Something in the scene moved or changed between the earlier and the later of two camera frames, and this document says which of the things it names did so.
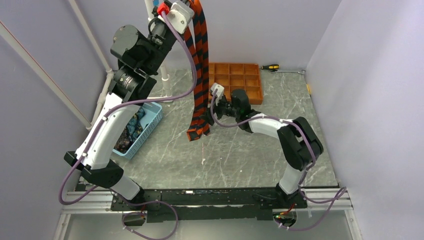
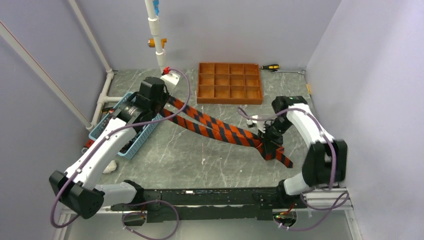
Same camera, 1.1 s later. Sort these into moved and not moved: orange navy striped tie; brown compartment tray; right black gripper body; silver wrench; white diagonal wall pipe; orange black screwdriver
Moved: right black gripper body; orange navy striped tie
Not moved: brown compartment tray; silver wrench; white diagonal wall pipe; orange black screwdriver
